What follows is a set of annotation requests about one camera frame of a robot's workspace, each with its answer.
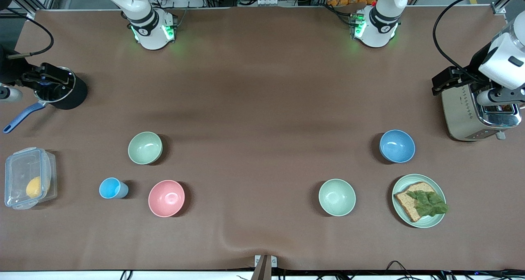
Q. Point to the brown toast slice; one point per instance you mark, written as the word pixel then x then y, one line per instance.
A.
pixel 505 108

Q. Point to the metal corner bracket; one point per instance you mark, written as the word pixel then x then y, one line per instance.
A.
pixel 30 14
pixel 499 8

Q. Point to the green lettuce leaf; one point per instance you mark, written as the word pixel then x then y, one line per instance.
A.
pixel 428 204

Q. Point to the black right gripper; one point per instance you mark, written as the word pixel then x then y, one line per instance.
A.
pixel 12 70

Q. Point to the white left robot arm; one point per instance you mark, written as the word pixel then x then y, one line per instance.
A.
pixel 379 30

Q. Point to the brown bread slice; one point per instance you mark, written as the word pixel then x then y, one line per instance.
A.
pixel 408 204

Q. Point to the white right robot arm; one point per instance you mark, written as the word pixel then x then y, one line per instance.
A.
pixel 151 30

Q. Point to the pink bowl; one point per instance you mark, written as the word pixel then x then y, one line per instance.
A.
pixel 166 198

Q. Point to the glass pot lid blue knob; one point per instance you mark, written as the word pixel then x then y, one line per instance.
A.
pixel 53 95

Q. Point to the metal table edge bracket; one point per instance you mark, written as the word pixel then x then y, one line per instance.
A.
pixel 265 265

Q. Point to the silver toaster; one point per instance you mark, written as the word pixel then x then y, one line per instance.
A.
pixel 461 116

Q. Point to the brown table cloth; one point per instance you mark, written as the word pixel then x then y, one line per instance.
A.
pixel 262 87

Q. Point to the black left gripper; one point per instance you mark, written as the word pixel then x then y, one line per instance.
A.
pixel 475 68

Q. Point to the light blue cup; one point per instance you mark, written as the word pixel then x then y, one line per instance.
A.
pixel 110 188

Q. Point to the white power strip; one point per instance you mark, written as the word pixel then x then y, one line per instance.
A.
pixel 270 1

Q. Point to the pale green bowl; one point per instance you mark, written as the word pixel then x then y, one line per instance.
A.
pixel 144 148
pixel 337 197

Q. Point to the yellow lemon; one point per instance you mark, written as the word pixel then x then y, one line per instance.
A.
pixel 33 187

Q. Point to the blue bowl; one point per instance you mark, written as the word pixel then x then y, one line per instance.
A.
pixel 397 146

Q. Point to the clear plastic food container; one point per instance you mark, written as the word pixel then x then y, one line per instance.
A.
pixel 18 169

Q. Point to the pale green plate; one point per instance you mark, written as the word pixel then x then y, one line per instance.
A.
pixel 400 210

